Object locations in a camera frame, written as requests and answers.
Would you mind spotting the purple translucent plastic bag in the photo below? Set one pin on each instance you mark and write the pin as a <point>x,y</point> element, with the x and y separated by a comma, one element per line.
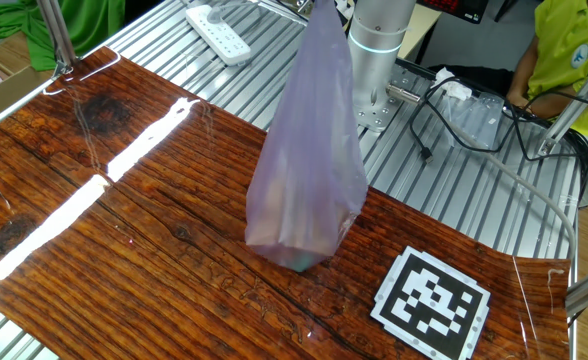
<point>309,150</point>

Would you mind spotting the black white fiducial marker board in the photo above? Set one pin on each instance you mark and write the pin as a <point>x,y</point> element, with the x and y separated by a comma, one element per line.
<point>431,305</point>

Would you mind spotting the wood grain table mat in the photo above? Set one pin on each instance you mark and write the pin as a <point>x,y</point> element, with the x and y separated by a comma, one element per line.
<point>124,210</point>

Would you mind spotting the aluminium frame rail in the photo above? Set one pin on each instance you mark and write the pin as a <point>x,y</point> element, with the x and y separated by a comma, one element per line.
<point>9,110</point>

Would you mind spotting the white crumpled paper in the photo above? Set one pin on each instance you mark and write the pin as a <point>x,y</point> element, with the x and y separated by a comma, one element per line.
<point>449,85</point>

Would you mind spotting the beige table board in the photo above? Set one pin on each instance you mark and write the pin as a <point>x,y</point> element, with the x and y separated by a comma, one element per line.
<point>421,30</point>

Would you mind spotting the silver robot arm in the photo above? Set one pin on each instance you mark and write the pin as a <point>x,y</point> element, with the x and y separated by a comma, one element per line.
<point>379,50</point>

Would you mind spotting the large green cloth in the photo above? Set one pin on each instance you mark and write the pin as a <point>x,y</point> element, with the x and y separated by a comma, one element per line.
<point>74,25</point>

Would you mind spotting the black device with red digits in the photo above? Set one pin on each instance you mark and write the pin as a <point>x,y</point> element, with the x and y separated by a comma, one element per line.
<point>454,7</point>

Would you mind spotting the person in yellow shirt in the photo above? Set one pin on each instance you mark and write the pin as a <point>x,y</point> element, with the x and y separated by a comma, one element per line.
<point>569,55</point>

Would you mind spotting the clear plastic bag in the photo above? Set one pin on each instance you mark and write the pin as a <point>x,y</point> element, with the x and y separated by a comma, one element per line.
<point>474,120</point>

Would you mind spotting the white power strip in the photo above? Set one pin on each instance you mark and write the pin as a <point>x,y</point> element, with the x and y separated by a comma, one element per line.
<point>219,35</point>

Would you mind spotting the open cardboard box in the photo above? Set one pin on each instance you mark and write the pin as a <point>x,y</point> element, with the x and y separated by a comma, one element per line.
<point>4,92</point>

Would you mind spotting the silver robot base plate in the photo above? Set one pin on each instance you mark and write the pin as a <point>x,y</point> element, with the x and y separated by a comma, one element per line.
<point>389,112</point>

